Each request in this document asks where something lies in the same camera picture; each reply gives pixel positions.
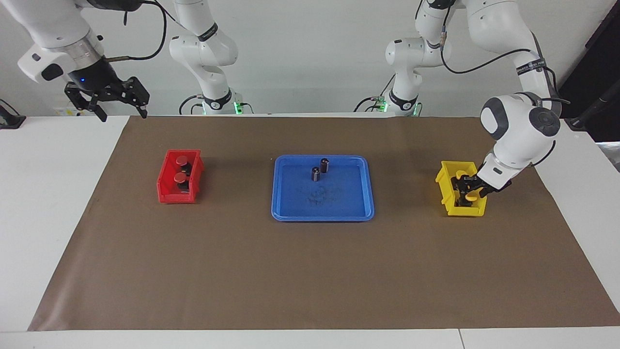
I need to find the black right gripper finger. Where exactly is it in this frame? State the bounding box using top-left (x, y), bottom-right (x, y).
top-left (121, 77), bottom-right (150, 120)
top-left (65, 85), bottom-right (109, 123)

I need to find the yellow plastic bin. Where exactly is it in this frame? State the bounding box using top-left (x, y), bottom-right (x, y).
top-left (435, 161), bottom-right (488, 217)

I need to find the red plastic bin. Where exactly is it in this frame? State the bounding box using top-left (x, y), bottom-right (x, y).
top-left (156, 149), bottom-right (205, 204)

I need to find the blue plastic tray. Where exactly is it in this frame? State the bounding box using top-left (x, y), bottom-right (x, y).
top-left (271, 155), bottom-right (375, 222)

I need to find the black pole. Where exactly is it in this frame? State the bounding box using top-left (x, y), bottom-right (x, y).
top-left (568, 92), bottom-right (620, 130)

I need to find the dark panel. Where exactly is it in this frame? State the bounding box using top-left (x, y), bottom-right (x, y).
top-left (557, 0), bottom-right (620, 143)

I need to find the brown table mat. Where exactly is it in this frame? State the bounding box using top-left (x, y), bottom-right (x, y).
top-left (28, 115), bottom-right (620, 332)

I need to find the black base cable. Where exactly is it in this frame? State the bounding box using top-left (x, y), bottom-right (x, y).
top-left (178, 94), bottom-right (206, 116)
top-left (355, 73), bottom-right (397, 113)

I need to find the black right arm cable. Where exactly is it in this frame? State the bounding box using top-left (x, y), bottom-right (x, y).
top-left (104, 0), bottom-right (168, 63)

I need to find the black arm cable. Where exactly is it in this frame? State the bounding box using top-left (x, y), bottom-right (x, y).
top-left (438, 19), bottom-right (571, 168)
top-left (104, 0), bottom-right (168, 63)

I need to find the black clamp mount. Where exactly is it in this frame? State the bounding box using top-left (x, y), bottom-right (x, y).
top-left (0, 99), bottom-right (26, 130)

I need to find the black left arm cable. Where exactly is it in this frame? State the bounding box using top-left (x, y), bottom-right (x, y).
top-left (438, 19), bottom-right (571, 168)

